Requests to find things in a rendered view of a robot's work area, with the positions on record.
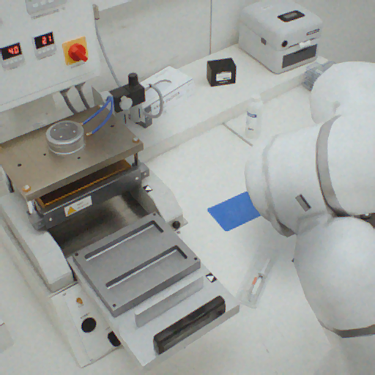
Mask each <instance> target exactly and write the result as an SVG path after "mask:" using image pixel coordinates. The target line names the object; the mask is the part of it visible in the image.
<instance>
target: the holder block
mask: <svg viewBox="0 0 375 375"><path fill-rule="evenodd" d="M72 257H73V262H74V263H76V265H77V266H78V268H79V269H80V271H81V272H82V273H83V275H84V276H85V277H86V279H87V280H88V282H89V283H90V285H91V286H92V288H93V289H94V290H95V292H96V293H97V295H98V296H99V298H100V299H101V300H102V301H103V303H104V304H105V306H106V307H108V309H109V310H110V312H111V313H112V314H113V315H114V318H116V317H117V316H118V315H119V314H121V313H124V312H125V311H127V310H128V309H130V308H132V307H133V306H135V305H137V304H139V303H141V302H143V301H144V300H146V299H148V298H150V297H151V296H153V295H155V294H157V293H158V292H160V291H162V290H164V289H165V288H167V287H168V286H170V285H171V284H173V283H175V282H177V281H178V280H180V279H181V278H183V277H185V276H186V275H189V274H190V273H192V272H194V271H195V270H197V269H198V268H200V267H201V260H200V259H199V258H198V257H197V256H196V255H195V253H194V252H193V251H192V250H191V249H190V248H189V247H188V246H187V245H186V244H185V242H184V241H183V240H182V239H181V238H180V237H179V236H178V235H177V234H176V233H175V232H174V230H173V229H171V228H170V227H169V226H168V225H167V224H166V223H165V222H164V221H163V219H162V218H161V217H160V216H159V215H158V214H157V213H156V211H154V212H152V213H150V214H148V215H147V216H145V217H143V218H141V219H140V220H137V221H136V222H134V223H131V224H130V225H128V226H125V227H124V228H122V229H120V230H118V231H116V232H114V233H113V234H110V235H108V236H107V237H103V238H102V239H100V240H98V241H96V242H93V243H92V244H90V245H87V246H86V247H85V248H82V249H80V250H78V252H76V253H73V254H72Z"/></svg>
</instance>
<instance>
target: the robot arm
mask: <svg viewBox="0 0 375 375"><path fill-rule="evenodd" d="M309 101H310V107H311V116H312V120H313V121H314V122H315V123H316V125H311V126H309V127H304V128H300V129H298V130H293V131H290V132H287V133H281V134H277V135H273V136H271V137H268V138H266V139H264V140H262V141H260V142H258V143H256V144H254V145H253V147H252V150H251V151H250V155H249V157H248V160H247V163H246V165H245V181H246V189H247V191H248V194H249V196H250V199H251V201H252V203H253V205H254V207H255V208H256V209H257V210H258V212H259V213H260V214H261V216H262V217H263V218H265V220H267V221H269V222H270V223H272V227H273V228H274V229H275V230H276V231H277V232H278V233H279V234H281V235H283V236H285V237H290V236H291V235H293V234H296V236H297V238H296V245H295V251H294V258H293V259H292V262H293V263H294V266H295V269H296V271H297V275H298V278H299V280H300V285H302V289H303V291H304V294H305V298H306V300H307V301H308V303H309V305H310V306H311V308H312V310H313V312H314V313H315V315H316V318H317V320H318V322H319V324H320V326H321V327H322V329H323V331H324V334H325V335H326V336H327V339H328V341H329V342H330V344H331V346H333V348H332V349H331V350H330V351H328V352H327V353H326V354H324V355H323V356H322V357H321V358H320V359H319V361H318V363H317V364H316V365H315V369H314V373H313V375H375V63H370V62H344V63H340V64H334V65H332V66H331V67H330V68H329V69H327V70H326V71H325V72H324V73H322V74H321V75H320V76H319V77H318V78H317V79H316V81H315V83H314V85H313V89H312V91H311V95H310V97H309Z"/></svg>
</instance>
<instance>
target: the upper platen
mask: <svg viewBox="0 0 375 375"><path fill-rule="evenodd" d="M129 168H131V165H130V164H129V163H128V162H127V161H126V160H125V159H123V160H120V161H118V162H116V163H114V164H112V165H109V166H107V167H105V168H101V169H100V170H98V171H95V172H93V173H91V174H89V175H86V176H84V177H82V178H80V179H77V180H75V181H73V182H70V183H68V184H66V185H65V186H63V187H61V188H59V189H57V190H54V191H52V192H50V193H47V194H45V195H44V196H40V197H38V198H36V199H35V201H36V202H37V204H38V206H39V207H40V209H44V208H46V207H48V206H50V205H52V204H55V203H56V202H58V201H61V200H63V199H65V198H67V197H69V196H72V195H75V194H76V193H79V192H81V191H83V190H85V189H87V188H90V187H92V186H94V185H95V184H97V183H98V182H102V181H103V180H105V179H108V178H110V177H113V176H115V175H117V174H119V173H121V172H123V171H126V170H128V169H129Z"/></svg>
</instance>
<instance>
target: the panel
mask: <svg viewBox="0 0 375 375"><path fill-rule="evenodd" d="M175 233H176V234H177V235H178V236H179V237H180V238H181V239H182V240H183V241H184V239H183V236H182V232H181V229H178V230H177V231H175ZM60 296H61V298H62V301H63V303H64V306H65V308H66V310H67V313H68V315H69V318H70V321H71V323H72V325H73V328H74V330H75V333H77V335H78V338H79V340H80V342H81V345H82V348H83V351H84V353H85V355H86V358H87V360H88V362H89V364H90V363H92V362H94V361H95V360H97V359H98V358H100V357H102V356H103V355H105V354H107V353H109V352H111V351H112V350H114V349H115V348H116V347H117V346H114V345H113V344H112V343H111V342H110V341H109V339H108V338H107V336H108V334H109V333H110V332H112V331H113V330H112V329H111V328H110V326H109V325H108V324H107V323H106V322H105V320H104V318H103V316H102V315H101V314H100V312H99V311H98V310H97V308H96V307H95V305H94V303H93V302H92V301H91V300H90V298H89V297H88V295H87V294H86V292H85V291H84V290H83V288H82V287H81V285H80V284H79V283H78V284H77V285H75V286H72V287H71V288H69V289H67V290H65V291H63V292H62V293H60ZM89 319H92V320H94V321H95V323H96V327H95V329H94V330H93V331H92V332H90V333H88V332H86V331H85V330H84V329H83V324H84V323H85V321H87V320H89Z"/></svg>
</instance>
